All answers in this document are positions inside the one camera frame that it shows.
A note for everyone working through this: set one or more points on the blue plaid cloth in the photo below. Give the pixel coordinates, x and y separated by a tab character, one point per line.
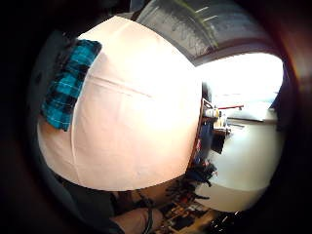
66	86

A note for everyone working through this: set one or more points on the white round table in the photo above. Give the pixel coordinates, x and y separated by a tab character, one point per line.
250	162

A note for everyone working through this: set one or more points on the wooden shelf with clutter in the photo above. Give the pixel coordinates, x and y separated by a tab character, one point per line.
208	130

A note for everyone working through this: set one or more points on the red bar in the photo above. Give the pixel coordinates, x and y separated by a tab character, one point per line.
231	107

